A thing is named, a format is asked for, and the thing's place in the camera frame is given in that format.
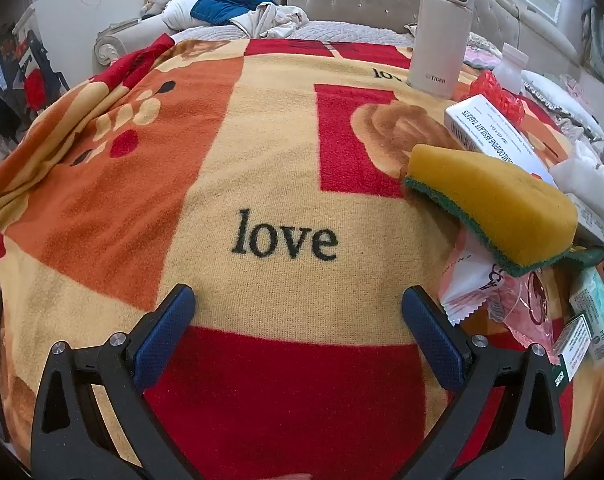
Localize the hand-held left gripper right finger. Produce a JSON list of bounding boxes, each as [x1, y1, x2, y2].
[[401, 285, 568, 480]]

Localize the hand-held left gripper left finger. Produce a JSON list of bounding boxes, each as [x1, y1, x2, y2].
[[30, 284, 203, 480]]

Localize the pink packet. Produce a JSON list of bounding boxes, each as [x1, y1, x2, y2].
[[439, 230, 513, 323]]

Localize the clear plastic wrapper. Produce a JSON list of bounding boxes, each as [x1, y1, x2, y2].
[[502, 270, 558, 352]]

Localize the small white green box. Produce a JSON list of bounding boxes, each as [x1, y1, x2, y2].
[[552, 312, 594, 382]]

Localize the yellow green sponge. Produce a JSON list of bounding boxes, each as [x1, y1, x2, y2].
[[402, 144, 604, 278]]

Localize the pale green packet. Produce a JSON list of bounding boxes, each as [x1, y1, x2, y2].
[[569, 267, 604, 361]]

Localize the long pale white medicine box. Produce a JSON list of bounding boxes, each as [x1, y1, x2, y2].
[[443, 94, 558, 186]]

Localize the white tissue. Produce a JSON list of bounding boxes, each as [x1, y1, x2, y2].
[[549, 140, 604, 206]]

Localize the red plastic bag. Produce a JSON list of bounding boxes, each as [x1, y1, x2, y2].
[[469, 69, 525, 126]]

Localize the printed blanket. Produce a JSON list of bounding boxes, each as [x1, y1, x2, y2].
[[0, 35, 604, 480]]

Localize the white trimmed pillow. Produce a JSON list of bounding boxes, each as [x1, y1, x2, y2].
[[519, 70, 604, 137]]

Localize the red hanging clothes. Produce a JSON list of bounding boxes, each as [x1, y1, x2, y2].
[[24, 67, 48, 107]]

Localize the white pill bottle pink label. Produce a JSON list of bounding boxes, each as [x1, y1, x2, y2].
[[492, 42, 527, 96]]

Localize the white thermos bottle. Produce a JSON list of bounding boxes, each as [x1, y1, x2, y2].
[[407, 0, 475, 100]]

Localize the plain white pillow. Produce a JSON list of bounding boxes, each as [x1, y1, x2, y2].
[[162, 0, 217, 29]]

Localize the beige crumpled cloth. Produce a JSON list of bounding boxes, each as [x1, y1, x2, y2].
[[229, 4, 310, 38]]

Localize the patterned curtain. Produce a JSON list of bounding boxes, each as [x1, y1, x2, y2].
[[581, 5, 604, 92]]

